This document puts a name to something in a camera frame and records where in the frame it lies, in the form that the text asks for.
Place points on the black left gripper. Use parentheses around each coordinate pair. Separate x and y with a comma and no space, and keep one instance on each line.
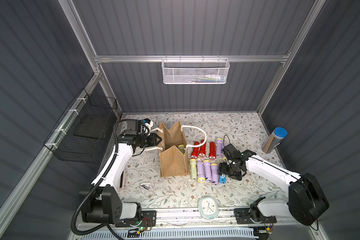
(153,140)

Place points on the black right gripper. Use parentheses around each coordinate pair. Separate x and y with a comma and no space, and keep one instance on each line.
(228,168)

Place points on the blue flashlight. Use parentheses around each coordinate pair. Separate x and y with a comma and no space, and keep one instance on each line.
(222,179)

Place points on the brown burlap tote bag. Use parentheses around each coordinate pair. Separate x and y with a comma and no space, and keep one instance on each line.
(172,162)

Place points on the green flashlight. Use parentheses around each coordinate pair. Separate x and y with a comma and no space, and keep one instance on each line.
(193,169)
(182,148)

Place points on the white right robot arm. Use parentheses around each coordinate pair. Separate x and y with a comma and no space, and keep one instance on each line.
(305,200)

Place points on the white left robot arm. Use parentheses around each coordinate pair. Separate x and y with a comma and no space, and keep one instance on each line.
(100,205)

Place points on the red flashlight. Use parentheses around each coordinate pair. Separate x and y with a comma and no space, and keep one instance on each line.
(212,153)
(202,150)
(195,152)

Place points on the purple flashlight upper row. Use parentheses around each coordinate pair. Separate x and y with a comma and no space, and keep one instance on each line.
(219,147)

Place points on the red flashlight far left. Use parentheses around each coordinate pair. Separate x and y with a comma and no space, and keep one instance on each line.
(195,152)

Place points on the floral table mat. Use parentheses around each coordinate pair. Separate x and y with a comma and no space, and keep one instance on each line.
(243,130)

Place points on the mint green alarm clock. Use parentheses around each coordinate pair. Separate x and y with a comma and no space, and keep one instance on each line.
(208,208)

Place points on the steel bottle blue cap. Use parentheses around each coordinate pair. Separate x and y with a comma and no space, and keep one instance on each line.
(274,139)

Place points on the markers in white basket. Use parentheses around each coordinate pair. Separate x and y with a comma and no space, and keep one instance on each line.
(209,79)

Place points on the white vented strip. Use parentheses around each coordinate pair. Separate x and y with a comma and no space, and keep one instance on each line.
(231,233)

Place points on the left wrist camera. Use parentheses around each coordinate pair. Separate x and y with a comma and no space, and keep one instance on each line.
(148,123)

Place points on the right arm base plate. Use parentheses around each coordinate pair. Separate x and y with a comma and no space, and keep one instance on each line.
(252,216)

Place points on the black wire basket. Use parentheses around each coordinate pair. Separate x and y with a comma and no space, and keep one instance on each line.
(85,132)

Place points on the white wire mesh basket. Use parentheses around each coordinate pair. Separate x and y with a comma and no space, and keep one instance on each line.
(178,71)

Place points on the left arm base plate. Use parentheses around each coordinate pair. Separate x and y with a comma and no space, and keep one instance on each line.
(142,219)

